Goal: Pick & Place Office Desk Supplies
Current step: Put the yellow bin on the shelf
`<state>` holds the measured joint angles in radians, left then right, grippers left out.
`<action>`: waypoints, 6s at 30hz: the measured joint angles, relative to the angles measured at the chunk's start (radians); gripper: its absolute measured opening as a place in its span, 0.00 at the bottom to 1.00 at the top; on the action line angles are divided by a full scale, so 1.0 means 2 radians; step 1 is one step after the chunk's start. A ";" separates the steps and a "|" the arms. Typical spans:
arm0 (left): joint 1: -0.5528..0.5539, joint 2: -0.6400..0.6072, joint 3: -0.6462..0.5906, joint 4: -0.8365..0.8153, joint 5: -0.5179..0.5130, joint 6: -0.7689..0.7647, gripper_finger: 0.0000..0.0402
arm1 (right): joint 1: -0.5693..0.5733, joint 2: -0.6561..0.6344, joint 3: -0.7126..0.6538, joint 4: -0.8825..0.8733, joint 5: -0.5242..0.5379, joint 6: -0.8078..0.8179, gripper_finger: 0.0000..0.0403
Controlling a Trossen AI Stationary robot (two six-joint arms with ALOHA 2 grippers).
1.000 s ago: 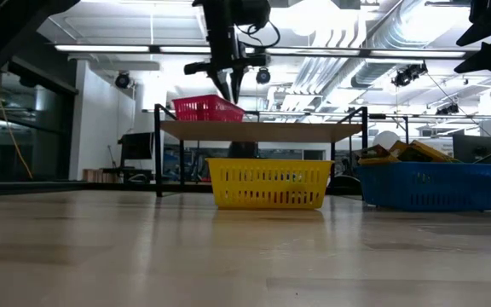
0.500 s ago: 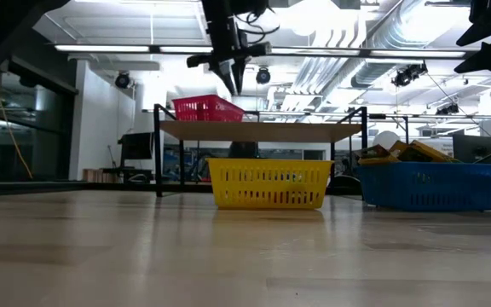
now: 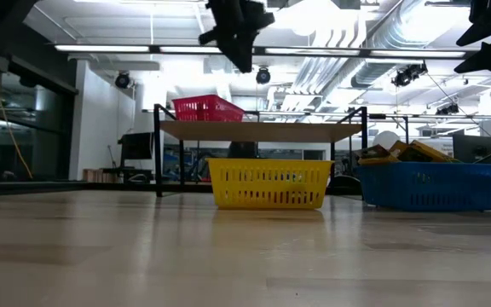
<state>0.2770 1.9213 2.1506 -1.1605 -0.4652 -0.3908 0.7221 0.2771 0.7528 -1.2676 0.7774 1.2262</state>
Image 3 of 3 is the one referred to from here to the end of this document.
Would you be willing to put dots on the silver ventilation duct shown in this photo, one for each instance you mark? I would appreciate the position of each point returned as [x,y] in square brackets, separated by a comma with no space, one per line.
[382,72]

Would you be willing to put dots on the yellow plastic basket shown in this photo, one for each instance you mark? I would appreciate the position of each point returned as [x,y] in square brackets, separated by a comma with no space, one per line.
[271,187]

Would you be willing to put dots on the wooden shelf riser black legs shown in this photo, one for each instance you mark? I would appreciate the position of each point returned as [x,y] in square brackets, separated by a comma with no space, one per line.
[254,131]

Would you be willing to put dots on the black computer monitor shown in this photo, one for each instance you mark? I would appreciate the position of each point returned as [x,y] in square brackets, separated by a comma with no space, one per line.
[475,148]
[136,146]

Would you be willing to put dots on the long ceiling light bar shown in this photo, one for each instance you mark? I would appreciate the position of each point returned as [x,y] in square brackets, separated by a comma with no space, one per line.
[143,49]

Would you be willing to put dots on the black ceiling spotlight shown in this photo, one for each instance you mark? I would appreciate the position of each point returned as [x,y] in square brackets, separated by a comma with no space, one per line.
[407,74]
[263,76]
[448,109]
[123,80]

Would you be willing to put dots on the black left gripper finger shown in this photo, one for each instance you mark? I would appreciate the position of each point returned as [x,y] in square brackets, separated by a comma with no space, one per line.
[237,49]
[208,37]

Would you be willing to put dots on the red plastic basket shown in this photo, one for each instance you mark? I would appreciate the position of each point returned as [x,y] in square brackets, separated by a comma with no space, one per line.
[207,108]

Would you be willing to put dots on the brown wooden crate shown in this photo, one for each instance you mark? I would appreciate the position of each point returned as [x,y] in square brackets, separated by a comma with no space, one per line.
[98,175]

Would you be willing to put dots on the blue plastic basket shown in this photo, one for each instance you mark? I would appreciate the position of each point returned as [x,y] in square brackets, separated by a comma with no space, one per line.
[433,187]

